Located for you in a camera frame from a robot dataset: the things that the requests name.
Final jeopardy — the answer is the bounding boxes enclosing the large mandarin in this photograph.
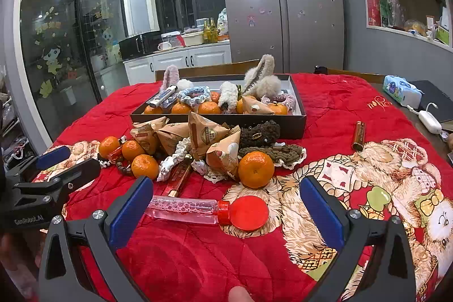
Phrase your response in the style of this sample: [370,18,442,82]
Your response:
[238,151,275,189]

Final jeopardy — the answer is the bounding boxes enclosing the cream plastic basin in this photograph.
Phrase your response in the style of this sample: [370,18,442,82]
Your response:
[181,32,205,47]

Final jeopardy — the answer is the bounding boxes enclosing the white lace scrunchie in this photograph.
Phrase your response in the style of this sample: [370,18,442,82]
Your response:
[157,137,192,182]

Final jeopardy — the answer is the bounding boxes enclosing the dark brown fluffy scrunchie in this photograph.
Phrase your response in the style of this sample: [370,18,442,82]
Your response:
[230,120,281,149]

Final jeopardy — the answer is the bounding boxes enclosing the white kitchen cabinet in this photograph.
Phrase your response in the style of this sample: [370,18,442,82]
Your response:
[123,42,232,86]

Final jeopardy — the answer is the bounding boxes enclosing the glass sliding door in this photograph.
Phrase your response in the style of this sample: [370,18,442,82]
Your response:
[19,0,130,142]

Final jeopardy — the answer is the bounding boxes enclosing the person's right hand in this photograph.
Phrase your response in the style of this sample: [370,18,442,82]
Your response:
[228,285,255,302]

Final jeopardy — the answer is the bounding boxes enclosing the clear bottle with red cap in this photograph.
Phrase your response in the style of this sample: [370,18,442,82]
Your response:
[144,195,270,231]

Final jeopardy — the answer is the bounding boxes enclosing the pink knitted scrunchie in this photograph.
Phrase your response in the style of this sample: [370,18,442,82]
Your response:
[262,93,296,113]

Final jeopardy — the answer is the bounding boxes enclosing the person's left hand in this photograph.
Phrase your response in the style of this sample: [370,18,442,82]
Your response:
[0,232,41,288]

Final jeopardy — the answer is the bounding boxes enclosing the beige fluffy hair clip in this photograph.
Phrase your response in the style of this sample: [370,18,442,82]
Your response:
[242,54,282,99]

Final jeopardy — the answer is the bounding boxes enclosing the white charger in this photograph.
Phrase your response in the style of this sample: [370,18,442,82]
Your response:
[407,102,443,134]

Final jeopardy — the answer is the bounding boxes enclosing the pink fluffy hair clip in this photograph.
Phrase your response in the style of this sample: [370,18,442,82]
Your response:
[160,65,181,94]

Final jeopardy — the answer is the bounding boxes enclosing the silver refrigerator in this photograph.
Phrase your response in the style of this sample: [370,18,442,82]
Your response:
[217,0,345,74]

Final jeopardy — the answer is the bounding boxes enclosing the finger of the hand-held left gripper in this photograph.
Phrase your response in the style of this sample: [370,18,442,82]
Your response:
[5,145,71,182]
[14,159,101,198]

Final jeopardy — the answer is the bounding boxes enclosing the green white box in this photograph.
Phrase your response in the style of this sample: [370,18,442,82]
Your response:
[435,7,453,46]

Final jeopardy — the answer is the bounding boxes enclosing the blue tissue pack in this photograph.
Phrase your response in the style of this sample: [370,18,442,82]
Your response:
[383,75,423,107]

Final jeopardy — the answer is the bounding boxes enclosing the cream crochet scrunchie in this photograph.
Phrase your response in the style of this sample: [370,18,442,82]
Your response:
[203,169,236,184]

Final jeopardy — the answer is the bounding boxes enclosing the rose gold lipstick tube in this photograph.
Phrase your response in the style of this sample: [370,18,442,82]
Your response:
[166,155,193,198]

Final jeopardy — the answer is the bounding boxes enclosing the plastic bag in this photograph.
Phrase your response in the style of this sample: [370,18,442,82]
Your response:
[217,8,229,35]

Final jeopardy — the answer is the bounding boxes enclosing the red printed blanket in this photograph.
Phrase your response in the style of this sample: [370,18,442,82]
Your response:
[30,72,453,302]

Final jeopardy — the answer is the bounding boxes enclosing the round label triangular paper packet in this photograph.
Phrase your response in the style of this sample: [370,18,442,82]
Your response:
[187,111,230,161]

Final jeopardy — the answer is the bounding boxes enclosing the white fluffy scrunchie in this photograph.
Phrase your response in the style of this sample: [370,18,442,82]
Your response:
[217,81,241,114]

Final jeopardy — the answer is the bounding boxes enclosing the black microwave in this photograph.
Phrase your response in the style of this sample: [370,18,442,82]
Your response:
[118,30,163,61]

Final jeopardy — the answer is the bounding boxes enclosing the red box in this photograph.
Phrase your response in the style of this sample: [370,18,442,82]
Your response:
[366,0,382,27]

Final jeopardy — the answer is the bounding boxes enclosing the glass jars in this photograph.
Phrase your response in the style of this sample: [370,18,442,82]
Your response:
[389,0,406,28]

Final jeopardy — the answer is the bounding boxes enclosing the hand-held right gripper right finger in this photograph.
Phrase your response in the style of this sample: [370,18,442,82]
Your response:
[299,175,417,302]

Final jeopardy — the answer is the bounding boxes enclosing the clear plastic container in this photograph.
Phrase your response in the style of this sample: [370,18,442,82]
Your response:
[162,32,182,48]

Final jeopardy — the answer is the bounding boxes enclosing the storage rack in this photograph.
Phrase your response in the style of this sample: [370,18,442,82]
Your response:
[0,65,39,168]

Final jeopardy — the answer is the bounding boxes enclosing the blue silver tube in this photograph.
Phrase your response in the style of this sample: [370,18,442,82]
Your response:
[146,84,178,109]

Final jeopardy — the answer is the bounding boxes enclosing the brown bead bracelet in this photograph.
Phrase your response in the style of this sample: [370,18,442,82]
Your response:
[117,157,135,177]

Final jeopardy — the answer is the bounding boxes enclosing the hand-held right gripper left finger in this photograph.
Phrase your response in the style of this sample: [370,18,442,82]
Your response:
[38,175,154,302]

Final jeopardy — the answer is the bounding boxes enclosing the black laptop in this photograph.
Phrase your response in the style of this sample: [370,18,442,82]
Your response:
[411,80,453,124]

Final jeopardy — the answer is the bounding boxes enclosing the yellow bag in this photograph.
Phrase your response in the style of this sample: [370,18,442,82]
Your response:
[404,19,427,35]

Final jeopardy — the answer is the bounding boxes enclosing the blue white scrunchie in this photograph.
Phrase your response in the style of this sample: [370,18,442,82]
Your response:
[176,85,212,108]

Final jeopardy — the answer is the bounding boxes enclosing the wooden chair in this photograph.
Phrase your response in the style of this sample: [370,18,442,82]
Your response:
[155,59,260,81]
[326,68,386,84]

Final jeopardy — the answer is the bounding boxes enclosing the olive knitted scrunchie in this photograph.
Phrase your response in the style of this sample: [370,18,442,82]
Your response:
[238,143,307,168]

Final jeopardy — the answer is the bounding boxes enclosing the dark cardboard box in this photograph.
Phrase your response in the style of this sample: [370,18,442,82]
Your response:
[130,73,307,140]

